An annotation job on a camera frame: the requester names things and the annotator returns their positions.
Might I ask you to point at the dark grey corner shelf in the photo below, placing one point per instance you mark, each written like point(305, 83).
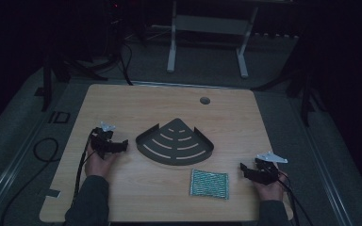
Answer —
point(174, 157)

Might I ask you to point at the green silver scouring cloth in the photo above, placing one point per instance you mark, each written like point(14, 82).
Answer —
point(209, 184)

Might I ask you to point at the black tripod stand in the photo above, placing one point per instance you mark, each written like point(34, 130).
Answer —
point(47, 81)
point(304, 94)

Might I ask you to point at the person's right hand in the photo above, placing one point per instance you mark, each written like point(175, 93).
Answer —
point(271, 192)

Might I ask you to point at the person's left hand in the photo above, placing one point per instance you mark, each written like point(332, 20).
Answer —
point(97, 166)

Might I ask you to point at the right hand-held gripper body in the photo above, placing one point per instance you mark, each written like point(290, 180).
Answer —
point(265, 172)

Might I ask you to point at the white metal desk frame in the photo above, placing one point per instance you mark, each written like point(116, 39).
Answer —
point(210, 25)

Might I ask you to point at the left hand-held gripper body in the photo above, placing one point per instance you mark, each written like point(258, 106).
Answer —
point(102, 139)

